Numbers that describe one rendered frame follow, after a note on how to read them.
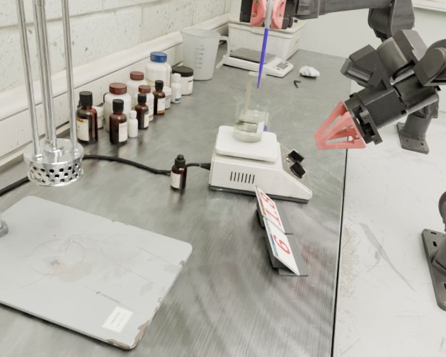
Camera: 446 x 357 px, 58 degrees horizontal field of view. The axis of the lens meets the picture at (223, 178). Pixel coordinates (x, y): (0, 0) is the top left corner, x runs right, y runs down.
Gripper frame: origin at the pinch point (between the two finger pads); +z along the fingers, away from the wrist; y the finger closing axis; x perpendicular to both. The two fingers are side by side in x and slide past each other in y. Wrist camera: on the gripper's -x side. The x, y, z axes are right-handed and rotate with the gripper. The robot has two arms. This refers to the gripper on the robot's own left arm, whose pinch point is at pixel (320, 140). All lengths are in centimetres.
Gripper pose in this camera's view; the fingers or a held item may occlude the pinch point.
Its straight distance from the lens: 74.6
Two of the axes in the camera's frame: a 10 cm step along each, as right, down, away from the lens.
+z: -8.4, 4.4, 3.3
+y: -0.9, 5.0, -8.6
